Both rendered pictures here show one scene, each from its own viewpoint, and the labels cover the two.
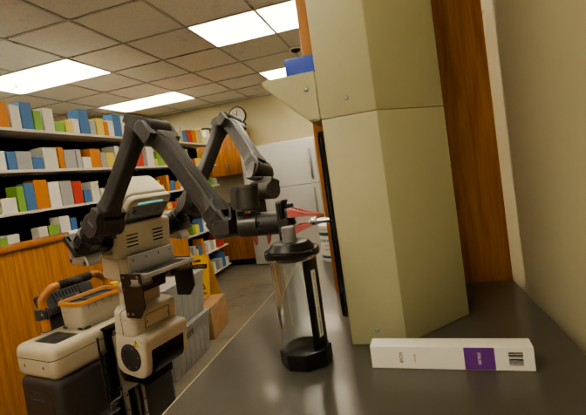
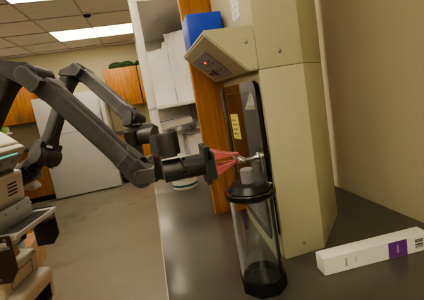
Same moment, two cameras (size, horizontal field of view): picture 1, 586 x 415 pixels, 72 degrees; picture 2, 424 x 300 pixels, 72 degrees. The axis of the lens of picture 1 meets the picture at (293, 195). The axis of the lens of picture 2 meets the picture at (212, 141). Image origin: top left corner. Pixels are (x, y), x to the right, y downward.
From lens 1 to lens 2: 0.44 m
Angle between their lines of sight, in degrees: 27
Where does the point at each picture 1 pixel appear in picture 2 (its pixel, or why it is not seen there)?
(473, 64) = not seen: hidden behind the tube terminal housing
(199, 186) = (110, 136)
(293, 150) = (84, 100)
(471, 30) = not seen: hidden behind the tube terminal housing
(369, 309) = (298, 227)
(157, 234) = (11, 190)
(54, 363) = not seen: outside the picture
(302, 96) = (241, 47)
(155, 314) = (20, 272)
